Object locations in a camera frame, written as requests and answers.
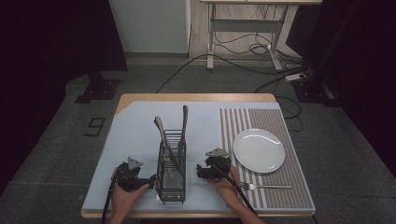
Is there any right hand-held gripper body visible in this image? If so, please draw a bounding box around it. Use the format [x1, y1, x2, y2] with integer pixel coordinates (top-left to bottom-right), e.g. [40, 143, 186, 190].
[205, 147, 233, 181]

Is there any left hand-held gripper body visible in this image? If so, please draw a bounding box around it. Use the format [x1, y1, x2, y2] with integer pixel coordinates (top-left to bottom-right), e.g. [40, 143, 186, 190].
[116, 156, 148, 192]

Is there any person's left hand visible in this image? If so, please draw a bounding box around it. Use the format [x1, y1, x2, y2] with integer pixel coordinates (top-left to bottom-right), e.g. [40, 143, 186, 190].
[109, 182, 150, 218]

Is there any person's right hand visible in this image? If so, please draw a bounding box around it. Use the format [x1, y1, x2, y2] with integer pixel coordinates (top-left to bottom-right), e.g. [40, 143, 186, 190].
[206, 165, 243, 205]

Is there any white round plate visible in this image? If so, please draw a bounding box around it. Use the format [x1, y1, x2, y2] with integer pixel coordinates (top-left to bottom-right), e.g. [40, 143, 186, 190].
[232, 128, 287, 175]

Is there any light blue table cover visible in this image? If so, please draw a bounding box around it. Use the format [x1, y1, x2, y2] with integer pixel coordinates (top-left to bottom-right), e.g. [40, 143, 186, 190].
[81, 100, 316, 215]

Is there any silver table knife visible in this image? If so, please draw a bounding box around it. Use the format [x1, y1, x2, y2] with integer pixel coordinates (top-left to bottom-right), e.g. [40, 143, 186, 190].
[153, 115, 185, 182]

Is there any silver fork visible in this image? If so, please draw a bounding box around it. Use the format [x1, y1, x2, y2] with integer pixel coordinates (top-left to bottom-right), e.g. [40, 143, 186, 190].
[239, 182, 293, 191]

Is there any grey striped placemat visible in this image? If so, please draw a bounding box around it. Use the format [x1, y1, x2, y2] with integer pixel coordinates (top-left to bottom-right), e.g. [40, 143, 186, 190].
[219, 107, 316, 210]

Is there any black stand base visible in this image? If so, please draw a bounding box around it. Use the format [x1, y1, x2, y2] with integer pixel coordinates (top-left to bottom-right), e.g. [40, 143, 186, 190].
[74, 69, 122, 105]
[291, 76, 337, 107]

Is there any white power strip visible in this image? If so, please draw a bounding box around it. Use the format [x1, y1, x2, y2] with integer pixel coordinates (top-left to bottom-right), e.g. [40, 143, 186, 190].
[284, 72, 308, 83]

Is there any white cabinet panel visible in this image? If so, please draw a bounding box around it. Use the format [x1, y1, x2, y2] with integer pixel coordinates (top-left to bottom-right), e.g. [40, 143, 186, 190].
[108, 0, 191, 54]

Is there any black wire cutlery rack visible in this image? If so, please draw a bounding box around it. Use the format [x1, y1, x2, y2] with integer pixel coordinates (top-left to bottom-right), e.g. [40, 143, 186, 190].
[154, 128, 188, 205]

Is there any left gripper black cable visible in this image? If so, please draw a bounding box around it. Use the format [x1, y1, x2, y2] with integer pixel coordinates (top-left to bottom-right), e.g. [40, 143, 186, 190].
[100, 169, 120, 224]

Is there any looped black floor cable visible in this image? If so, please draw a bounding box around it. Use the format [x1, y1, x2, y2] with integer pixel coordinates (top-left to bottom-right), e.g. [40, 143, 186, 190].
[254, 74, 308, 133]

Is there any long black floor cable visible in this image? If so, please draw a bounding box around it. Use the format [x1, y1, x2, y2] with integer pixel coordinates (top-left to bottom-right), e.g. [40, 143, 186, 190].
[155, 53, 307, 94]

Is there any black cable bundle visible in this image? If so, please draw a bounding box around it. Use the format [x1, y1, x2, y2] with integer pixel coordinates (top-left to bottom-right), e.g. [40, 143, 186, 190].
[214, 4, 304, 63]

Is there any white desk frame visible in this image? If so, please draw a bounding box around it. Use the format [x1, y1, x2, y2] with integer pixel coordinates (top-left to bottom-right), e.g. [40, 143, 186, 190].
[200, 0, 323, 72]

